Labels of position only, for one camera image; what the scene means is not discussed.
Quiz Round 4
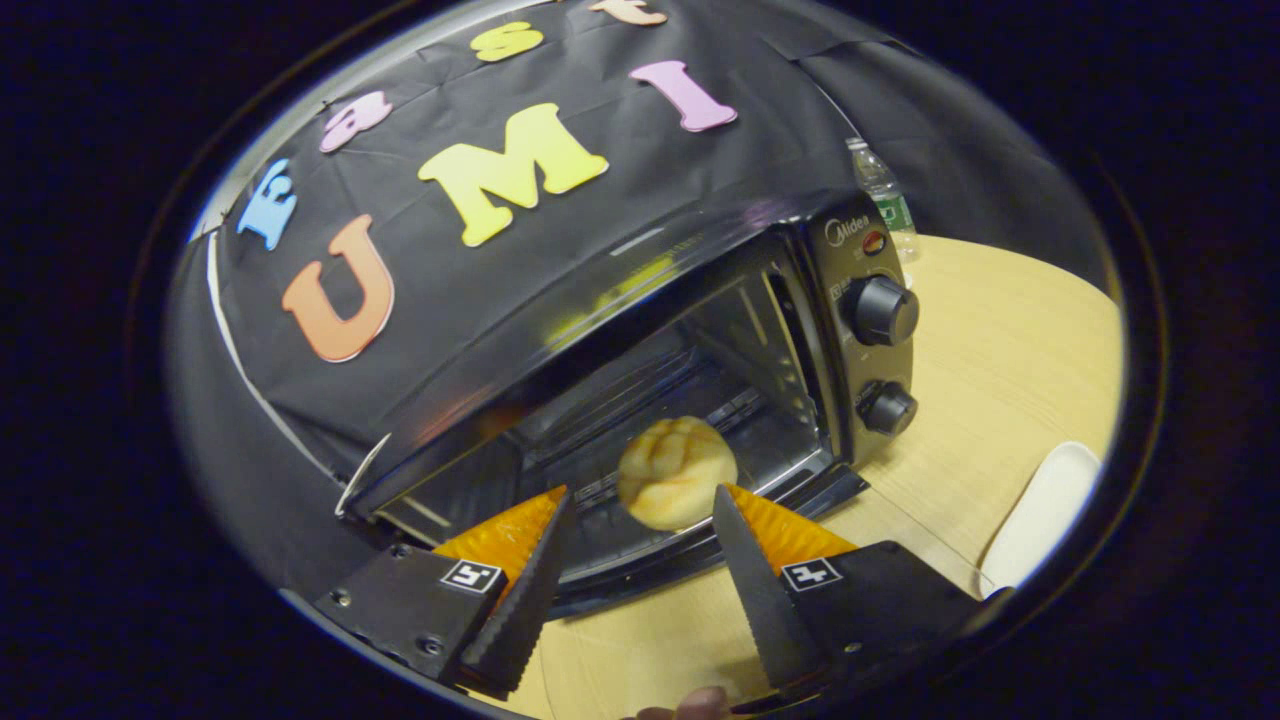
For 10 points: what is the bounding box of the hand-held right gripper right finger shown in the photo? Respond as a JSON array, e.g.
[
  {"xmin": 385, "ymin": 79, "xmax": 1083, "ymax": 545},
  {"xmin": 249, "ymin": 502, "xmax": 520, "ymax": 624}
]
[{"xmin": 712, "ymin": 484, "xmax": 1011, "ymax": 701}]

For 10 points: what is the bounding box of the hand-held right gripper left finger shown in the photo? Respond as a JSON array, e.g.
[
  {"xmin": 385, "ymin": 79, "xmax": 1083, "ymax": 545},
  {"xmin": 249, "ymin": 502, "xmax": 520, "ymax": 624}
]
[{"xmin": 315, "ymin": 486, "xmax": 577, "ymax": 701}]

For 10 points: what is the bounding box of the round yellow bread bun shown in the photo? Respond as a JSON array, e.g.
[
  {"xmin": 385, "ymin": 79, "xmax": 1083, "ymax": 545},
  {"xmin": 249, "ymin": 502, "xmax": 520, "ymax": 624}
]
[{"xmin": 617, "ymin": 416, "xmax": 739, "ymax": 532}]

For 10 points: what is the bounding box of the black electric oven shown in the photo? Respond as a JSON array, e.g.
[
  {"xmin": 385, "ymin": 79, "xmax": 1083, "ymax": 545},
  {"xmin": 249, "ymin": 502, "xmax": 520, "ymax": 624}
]
[{"xmin": 335, "ymin": 190, "xmax": 921, "ymax": 621}]

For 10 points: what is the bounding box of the white square plate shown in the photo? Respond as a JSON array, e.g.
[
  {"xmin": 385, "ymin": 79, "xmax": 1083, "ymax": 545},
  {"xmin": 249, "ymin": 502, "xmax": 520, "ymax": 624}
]
[{"xmin": 978, "ymin": 441, "xmax": 1103, "ymax": 599}]

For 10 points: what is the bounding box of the clear plastic water bottle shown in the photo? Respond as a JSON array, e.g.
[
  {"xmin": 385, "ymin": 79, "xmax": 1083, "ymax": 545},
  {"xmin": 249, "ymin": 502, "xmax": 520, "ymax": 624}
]
[{"xmin": 845, "ymin": 137, "xmax": 921, "ymax": 263}]

